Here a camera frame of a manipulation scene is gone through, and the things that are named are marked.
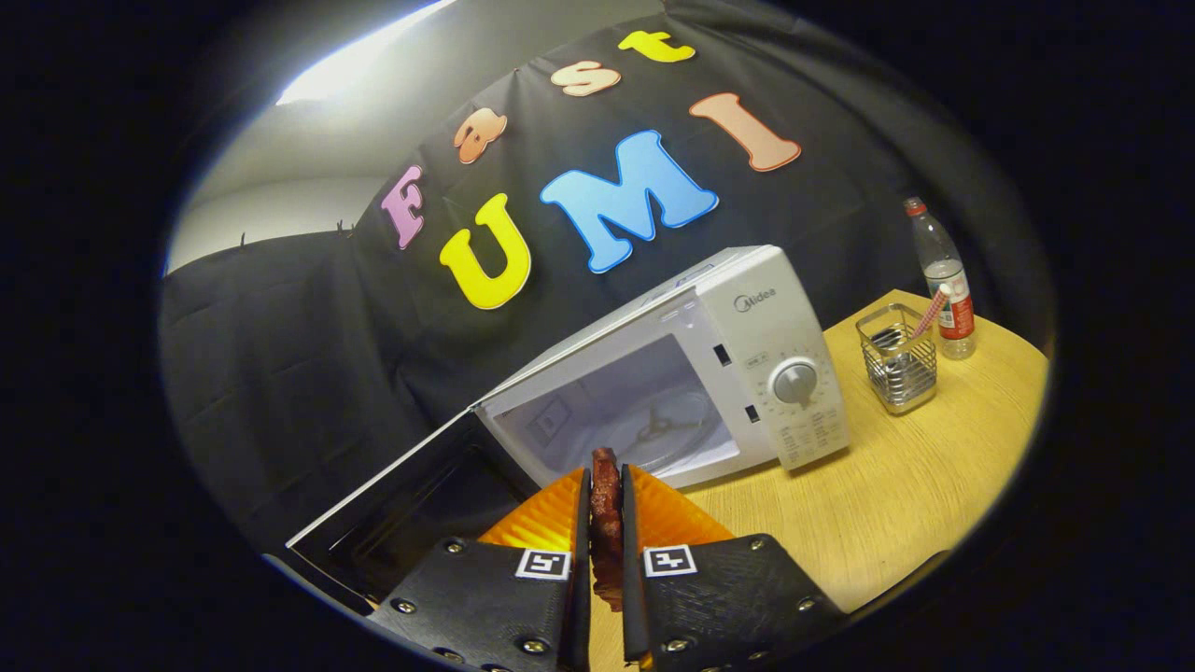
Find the metal mesh holder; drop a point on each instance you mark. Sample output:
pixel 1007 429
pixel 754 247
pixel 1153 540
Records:
pixel 901 378

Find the glass turntable plate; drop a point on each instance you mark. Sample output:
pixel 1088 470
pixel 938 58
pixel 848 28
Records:
pixel 686 439

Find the pink striped straw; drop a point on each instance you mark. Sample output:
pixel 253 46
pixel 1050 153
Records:
pixel 931 313

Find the clear plastic bottle red label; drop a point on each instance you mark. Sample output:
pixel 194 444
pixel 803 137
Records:
pixel 945 280

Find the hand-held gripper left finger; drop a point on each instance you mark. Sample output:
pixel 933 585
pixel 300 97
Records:
pixel 581 597

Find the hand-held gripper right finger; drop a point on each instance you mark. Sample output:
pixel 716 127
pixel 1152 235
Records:
pixel 635 607

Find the white toaster oven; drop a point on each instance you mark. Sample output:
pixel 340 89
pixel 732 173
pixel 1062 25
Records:
pixel 766 327

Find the brown meat piece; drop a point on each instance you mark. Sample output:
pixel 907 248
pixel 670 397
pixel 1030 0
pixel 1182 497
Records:
pixel 607 523

